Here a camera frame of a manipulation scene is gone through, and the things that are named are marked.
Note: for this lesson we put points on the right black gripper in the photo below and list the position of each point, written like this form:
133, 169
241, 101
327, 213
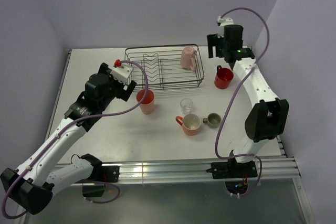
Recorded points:
212, 40

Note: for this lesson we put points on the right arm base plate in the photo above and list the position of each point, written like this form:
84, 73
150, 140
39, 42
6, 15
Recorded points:
232, 169

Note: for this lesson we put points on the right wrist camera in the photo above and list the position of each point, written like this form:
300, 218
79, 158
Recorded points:
223, 21

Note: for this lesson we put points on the clear glass centre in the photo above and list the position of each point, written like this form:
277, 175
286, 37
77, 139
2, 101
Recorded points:
186, 105

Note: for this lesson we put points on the black wire dish rack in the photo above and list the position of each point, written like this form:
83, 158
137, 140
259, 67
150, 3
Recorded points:
162, 65

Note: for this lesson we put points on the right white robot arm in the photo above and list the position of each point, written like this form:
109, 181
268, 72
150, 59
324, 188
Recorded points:
268, 114

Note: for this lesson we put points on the red ceramic mug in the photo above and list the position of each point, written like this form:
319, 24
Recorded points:
223, 77

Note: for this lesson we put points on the salmon plastic tumbler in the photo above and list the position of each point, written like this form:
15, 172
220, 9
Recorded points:
147, 106

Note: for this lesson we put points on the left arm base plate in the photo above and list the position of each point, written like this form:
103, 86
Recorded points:
105, 174

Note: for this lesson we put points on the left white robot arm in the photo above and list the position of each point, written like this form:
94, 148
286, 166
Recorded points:
33, 183

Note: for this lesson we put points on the orange mug white inside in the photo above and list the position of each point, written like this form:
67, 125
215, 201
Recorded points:
190, 124

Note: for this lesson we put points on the aluminium frame rail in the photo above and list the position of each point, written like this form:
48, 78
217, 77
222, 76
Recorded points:
194, 170

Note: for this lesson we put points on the pink ceramic mug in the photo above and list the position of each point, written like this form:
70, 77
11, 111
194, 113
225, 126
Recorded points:
188, 58

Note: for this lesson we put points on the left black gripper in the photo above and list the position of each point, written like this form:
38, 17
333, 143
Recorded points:
122, 93

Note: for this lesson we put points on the small grey-green cup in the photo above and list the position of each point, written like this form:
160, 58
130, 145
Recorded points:
213, 120

